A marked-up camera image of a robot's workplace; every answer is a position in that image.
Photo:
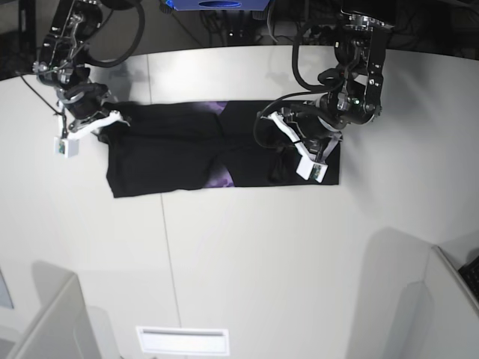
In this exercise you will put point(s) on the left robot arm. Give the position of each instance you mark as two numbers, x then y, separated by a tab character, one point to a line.
350	92

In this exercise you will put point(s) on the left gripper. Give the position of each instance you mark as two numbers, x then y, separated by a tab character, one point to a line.
308	125

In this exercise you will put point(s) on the blue box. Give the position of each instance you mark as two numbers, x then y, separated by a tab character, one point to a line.
190	5

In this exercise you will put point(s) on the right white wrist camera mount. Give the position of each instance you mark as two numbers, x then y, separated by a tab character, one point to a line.
67	143

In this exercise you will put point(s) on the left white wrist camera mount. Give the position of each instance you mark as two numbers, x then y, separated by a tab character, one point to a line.
312	164

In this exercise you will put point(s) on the black T-shirt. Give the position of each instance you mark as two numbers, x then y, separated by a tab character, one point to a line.
195	145

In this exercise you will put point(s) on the grey partition left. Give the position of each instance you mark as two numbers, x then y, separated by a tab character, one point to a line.
61	328

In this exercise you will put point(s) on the grey partition right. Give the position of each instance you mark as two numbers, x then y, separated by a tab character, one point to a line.
439	316

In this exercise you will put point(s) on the black keyboard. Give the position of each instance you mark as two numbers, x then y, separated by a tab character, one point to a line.
470	274

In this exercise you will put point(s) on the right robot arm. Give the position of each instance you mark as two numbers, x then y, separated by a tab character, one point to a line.
61	63

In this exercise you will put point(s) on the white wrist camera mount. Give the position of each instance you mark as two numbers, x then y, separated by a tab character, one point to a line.
67	143
312	164

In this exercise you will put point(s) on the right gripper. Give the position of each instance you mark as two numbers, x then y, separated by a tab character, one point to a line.
83	101

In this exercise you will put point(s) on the grey partition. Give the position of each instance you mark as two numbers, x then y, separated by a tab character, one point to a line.
439	316
61	328

